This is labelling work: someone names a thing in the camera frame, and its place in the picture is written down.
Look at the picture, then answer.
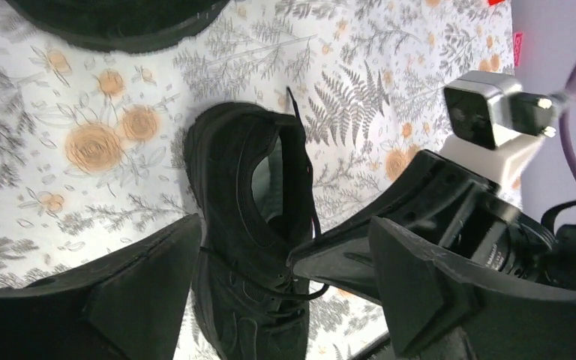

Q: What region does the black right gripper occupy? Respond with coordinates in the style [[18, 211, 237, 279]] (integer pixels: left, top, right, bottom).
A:
[[437, 185, 557, 284]]

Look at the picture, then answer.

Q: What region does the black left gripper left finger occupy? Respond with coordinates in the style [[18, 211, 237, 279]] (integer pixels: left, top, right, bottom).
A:
[[0, 214, 202, 359]]

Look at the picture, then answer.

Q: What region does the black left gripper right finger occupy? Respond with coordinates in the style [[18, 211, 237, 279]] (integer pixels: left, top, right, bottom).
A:
[[368, 217, 576, 359]]

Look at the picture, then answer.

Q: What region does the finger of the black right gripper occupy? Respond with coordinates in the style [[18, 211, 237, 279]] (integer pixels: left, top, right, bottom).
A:
[[289, 150, 487, 304]]

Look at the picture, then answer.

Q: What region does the black sneaker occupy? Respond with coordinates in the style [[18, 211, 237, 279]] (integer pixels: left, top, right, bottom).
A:
[[184, 102, 321, 359], [8, 0, 229, 54]]

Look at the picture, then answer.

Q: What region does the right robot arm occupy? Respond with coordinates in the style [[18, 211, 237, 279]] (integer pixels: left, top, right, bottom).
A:
[[288, 150, 576, 303]]

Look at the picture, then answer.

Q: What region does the pink brick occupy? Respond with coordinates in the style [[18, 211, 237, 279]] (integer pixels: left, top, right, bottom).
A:
[[513, 31, 524, 68]]

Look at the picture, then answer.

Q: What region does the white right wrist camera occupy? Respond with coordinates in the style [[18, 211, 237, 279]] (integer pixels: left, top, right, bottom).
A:
[[439, 70, 567, 193]]

